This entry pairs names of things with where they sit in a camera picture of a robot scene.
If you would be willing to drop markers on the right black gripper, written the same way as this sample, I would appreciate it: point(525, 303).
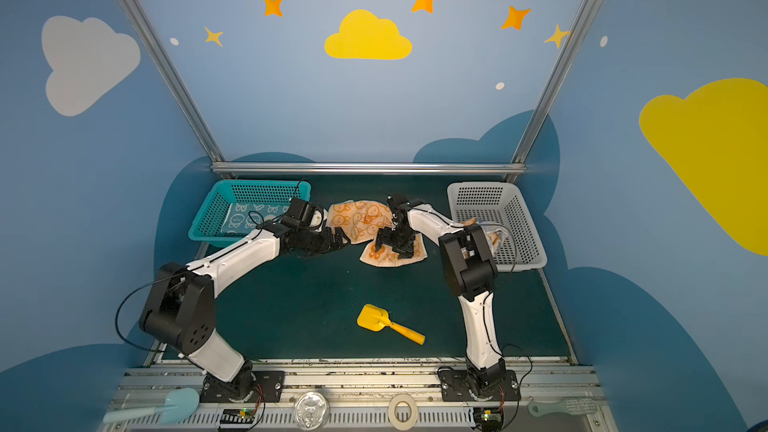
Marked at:
point(390, 240)

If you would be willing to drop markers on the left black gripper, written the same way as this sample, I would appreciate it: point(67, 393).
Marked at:
point(327, 239)

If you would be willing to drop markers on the orange patterned towel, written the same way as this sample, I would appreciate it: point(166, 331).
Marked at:
point(361, 221)

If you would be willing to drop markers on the blue bunny towel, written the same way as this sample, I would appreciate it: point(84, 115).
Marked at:
point(242, 218)

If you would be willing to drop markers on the grey plastic basket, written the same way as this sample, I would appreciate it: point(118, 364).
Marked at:
point(494, 204)

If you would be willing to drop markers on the teal plastic basket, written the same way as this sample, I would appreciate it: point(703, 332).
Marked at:
point(206, 224)

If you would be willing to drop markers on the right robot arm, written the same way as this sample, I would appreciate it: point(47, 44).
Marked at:
point(469, 269)

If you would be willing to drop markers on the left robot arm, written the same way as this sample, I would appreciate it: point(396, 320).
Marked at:
point(180, 309)

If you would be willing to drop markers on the yellow toy shovel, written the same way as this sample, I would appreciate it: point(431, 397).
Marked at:
point(376, 319)

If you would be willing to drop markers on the clear round lid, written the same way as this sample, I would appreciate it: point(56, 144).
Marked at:
point(311, 411)

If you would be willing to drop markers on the white tape roll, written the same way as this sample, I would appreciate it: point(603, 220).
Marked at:
point(403, 412)

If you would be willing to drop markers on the right circuit board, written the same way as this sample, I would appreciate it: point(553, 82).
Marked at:
point(487, 420)

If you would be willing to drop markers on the circuit board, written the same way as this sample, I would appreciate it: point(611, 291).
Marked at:
point(487, 420)
point(243, 419)

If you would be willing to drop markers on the left circuit board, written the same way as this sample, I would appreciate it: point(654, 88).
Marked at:
point(243, 419)

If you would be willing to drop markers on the grey-green brush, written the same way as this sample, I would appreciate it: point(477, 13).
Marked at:
point(570, 406)

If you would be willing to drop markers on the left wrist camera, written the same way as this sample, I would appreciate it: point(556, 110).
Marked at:
point(302, 214)

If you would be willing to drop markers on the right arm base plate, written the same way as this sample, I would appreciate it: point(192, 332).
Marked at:
point(458, 385)

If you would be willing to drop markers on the aluminium front rail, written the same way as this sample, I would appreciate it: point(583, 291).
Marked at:
point(359, 391)

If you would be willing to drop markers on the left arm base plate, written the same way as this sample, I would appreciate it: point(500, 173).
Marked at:
point(247, 387)

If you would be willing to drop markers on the aluminium frame left post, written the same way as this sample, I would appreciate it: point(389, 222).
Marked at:
point(152, 42)

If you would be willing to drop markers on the aluminium frame post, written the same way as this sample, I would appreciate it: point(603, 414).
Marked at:
point(152, 42)
point(584, 17)

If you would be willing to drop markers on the aluminium frame right post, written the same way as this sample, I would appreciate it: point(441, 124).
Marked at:
point(584, 17)

